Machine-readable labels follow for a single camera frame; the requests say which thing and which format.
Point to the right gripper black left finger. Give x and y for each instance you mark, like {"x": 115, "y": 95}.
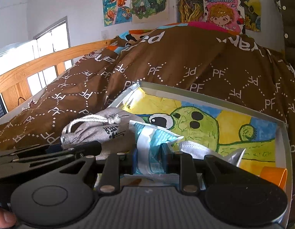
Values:
{"x": 129, "y": 162}

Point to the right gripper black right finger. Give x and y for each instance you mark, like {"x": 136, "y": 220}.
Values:
{"x": 170, "y": 160}

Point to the blue white tissue packet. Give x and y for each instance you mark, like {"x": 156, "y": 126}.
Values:
{"x": 148, "y": 140}

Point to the grey drawstring cloth pouch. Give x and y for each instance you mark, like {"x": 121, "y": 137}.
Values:
{"x": 109, "y": 127}

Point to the person's thumb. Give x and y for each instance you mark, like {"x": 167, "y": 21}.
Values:
{"x": 7, "y": 219}

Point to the grey box with frog drawing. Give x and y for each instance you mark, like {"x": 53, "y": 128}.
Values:
{"x": 208, "y": 193}

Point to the orange plastic cup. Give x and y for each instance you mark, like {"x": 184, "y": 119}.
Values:
{"x": 277, "y": 176}

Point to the brown PF patterned duvet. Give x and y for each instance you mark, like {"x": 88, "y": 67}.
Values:
{"x": 209, "y": 62}

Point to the pink anime girl poster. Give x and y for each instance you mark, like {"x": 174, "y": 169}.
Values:
{"x": 228, "y": 14}

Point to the orange haired mermaid poster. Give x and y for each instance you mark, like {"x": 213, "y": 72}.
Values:
{"x": 116, "y": 12}

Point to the brown quilted jacket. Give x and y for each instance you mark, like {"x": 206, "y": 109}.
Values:
{"x": 289, "y": 16}

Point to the window with grey frame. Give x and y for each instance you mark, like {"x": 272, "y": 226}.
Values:
{"x": 54, "y": 38}

